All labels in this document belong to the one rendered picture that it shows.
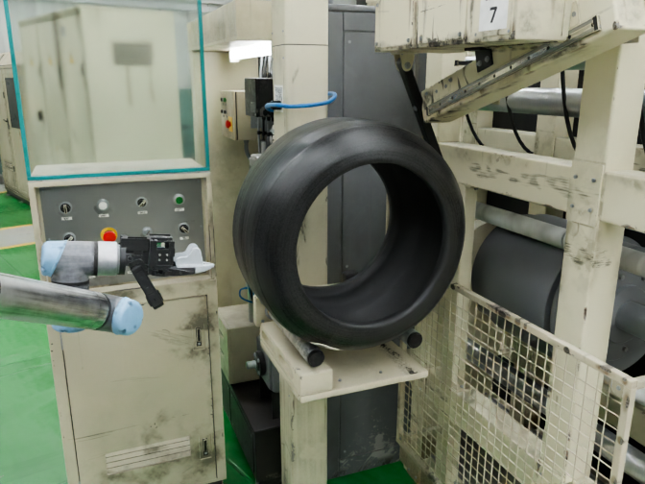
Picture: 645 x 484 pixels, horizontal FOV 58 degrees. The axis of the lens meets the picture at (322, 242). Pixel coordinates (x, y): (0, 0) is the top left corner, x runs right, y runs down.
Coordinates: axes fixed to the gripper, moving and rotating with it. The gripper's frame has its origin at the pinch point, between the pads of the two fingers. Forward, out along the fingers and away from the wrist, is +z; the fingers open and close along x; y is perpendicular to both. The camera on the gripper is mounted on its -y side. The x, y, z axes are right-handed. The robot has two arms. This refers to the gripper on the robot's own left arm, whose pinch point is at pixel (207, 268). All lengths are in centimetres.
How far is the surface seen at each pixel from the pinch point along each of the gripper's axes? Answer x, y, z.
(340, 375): -2.3, -28.9, 36.9
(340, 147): -11.0, 31.4, 25.2
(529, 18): -34, 61, 52
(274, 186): -7.9, 21.2, 11.6
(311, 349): -7.5, -18.6, 25.4
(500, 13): -30, 61, 48
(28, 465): 112, -120, -45
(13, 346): 242, -122, -62
